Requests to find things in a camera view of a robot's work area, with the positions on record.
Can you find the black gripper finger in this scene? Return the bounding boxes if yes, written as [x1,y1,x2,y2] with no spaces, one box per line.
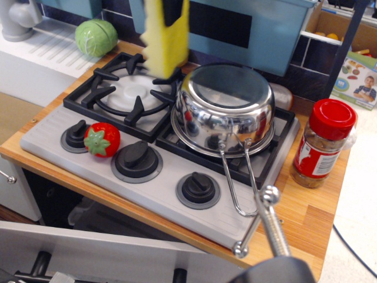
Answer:
[162,0,183,27]

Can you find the yellow zigzag sponge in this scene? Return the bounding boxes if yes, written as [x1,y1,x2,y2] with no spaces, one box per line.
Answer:
[140,1,190,79]

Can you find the shiny steel pot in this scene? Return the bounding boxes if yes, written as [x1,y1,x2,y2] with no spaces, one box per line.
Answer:
[171,63,276,218]

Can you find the orange white toy behind pot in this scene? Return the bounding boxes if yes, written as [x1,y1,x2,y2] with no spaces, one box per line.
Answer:
[269,83,293,111]

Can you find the green toy cabbage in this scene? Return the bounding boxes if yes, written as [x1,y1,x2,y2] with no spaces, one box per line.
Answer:
[75,19,118,57]

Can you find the teal toy microwave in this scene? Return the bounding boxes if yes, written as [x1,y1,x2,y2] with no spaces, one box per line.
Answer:
[130,1,316,76]

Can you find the left black burner grate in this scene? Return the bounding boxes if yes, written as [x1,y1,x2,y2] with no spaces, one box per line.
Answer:
[64,52,184,143]

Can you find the black burner grate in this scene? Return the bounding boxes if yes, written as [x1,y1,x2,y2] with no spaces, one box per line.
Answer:
[156,108,300,187]
[64,52,184,143]

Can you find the red toy strawberry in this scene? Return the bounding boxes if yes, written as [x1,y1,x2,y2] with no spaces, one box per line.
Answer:
[84,122,121,158]

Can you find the cardboard box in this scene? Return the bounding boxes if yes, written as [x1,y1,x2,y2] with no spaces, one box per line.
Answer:
[305,1,376,58]

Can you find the grey toy faucet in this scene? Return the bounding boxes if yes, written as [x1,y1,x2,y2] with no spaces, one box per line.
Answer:
[1,0,42,42]

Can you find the middle black stove knob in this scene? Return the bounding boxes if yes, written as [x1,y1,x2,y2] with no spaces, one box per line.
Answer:
[111,141,163,184]

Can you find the black stove knob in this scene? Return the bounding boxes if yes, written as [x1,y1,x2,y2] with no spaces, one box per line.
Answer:
[176,172,221,210]
[60,120,90,154]
[111,141,163,184]

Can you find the left black stove knob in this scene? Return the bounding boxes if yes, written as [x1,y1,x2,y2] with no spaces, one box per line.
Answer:
[60,120,90,154]

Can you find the grey toy stove top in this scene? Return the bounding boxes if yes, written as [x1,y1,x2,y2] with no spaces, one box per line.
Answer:
[19,103,301,250]

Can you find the right black burner grate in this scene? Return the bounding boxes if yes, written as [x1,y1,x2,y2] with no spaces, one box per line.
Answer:
[156,108,300,187]

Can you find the right black stove knob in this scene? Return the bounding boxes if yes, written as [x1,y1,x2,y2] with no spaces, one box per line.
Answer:
[176,172,221,210]

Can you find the toy food box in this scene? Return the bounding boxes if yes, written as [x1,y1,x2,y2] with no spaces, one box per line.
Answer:
[332,51,376,110]

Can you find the red lid spice jar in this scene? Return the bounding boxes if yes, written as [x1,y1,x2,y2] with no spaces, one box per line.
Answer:
[290,98,357,188]

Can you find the grey oven door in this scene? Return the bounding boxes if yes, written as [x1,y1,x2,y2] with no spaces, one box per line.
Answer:
[1,221,242,282]

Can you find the dark metal post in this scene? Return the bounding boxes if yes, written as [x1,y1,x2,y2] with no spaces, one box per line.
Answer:
[319,0,369,100]

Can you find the dark round camera mount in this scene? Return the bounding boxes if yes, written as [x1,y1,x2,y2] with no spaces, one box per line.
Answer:
[230,256,316,282]

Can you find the black cable on floor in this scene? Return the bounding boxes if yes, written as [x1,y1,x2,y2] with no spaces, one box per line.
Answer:
[332,223,377,278]

